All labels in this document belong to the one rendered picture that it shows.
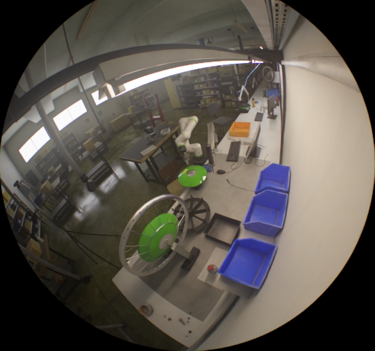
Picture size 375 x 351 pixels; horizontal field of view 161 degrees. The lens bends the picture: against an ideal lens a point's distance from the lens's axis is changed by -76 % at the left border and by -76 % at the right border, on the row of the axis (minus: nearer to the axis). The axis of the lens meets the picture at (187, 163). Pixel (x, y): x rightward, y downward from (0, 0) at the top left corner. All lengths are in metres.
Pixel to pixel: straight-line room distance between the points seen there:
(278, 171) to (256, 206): 0.29
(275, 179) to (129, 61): 1.05
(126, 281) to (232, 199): 1.27
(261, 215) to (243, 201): 0.45
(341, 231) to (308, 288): 0.11
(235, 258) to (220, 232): 0.43
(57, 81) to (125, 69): 0.16
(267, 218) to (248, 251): 0.24
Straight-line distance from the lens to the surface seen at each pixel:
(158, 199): 0.61
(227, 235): 1.16
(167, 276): 1.19
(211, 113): 3.53
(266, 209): 0.92
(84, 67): 0.34
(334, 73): 0.27
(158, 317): 1.27
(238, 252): 0.80
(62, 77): 0.33
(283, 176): 1.02
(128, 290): 1.38
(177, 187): 1.97
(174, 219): 0.77
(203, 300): 1.13
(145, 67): 0.38
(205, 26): 6.39
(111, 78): 0.33
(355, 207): 0.24
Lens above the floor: 2.01
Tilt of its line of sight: 37 degrees down
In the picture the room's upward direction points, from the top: 20 degrees counter-clockwise
